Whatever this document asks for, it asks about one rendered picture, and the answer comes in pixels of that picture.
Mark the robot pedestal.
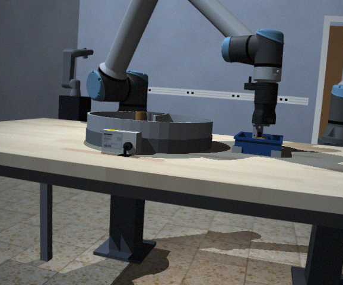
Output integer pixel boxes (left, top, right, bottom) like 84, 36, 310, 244
291, 224, 343, 285
93, 194, 157, 264

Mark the grey jointed stand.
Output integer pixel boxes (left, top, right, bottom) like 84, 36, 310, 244
62, 48, 94, 97

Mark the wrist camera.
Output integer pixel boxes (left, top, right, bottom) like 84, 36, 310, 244
243, 76, 257, 90

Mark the white wall rail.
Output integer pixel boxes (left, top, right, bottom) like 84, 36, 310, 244
147, 87, 309, 106

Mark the blue crate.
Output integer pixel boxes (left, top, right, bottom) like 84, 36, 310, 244
233, 131, 284, 157

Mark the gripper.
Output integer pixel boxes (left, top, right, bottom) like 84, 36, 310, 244
251, 81, 280, 138

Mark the white control box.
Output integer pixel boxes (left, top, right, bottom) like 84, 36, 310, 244
100, 128, 143, 157

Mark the brown door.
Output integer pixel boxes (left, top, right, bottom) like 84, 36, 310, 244
318, 25, 343, 140

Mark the white door frame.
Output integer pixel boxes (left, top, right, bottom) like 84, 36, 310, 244
310, 15, 343, 145

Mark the grey turntable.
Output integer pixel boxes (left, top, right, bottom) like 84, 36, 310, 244
84, 110, 214, 155

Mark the wooden table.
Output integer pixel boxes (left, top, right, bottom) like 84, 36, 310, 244
0, 118, 343, 262

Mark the black box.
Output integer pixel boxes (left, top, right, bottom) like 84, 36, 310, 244
58, 94, 91, 121

